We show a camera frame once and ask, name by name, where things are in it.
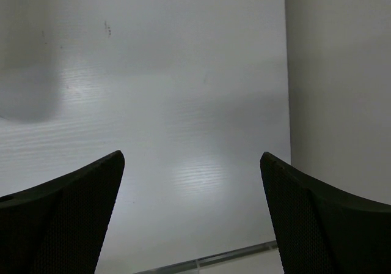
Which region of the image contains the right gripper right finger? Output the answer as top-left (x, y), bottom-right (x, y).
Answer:
top-left (260, 152), bottom-right (390, 273)

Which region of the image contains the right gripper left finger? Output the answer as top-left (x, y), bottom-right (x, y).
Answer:
top-left (1, 150), bottom-right (125, 274)

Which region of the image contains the aluminium rail table edge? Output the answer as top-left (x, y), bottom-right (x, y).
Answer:
top-left (137, 240), bottom-right (278, 274)

